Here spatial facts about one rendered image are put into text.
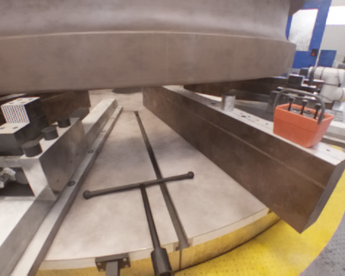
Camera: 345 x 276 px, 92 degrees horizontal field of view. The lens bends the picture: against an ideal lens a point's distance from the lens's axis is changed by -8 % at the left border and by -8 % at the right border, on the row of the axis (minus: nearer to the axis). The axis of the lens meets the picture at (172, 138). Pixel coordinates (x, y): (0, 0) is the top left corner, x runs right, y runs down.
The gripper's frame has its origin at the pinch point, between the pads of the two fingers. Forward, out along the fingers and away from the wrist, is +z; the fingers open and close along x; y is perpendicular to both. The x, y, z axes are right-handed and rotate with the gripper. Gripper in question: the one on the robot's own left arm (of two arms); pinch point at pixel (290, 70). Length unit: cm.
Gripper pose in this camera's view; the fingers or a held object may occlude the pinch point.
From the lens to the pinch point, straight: 163.8
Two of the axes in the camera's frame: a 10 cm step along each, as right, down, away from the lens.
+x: -7.6, 2.9, -5.8
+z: -6.5, -3.4, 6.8
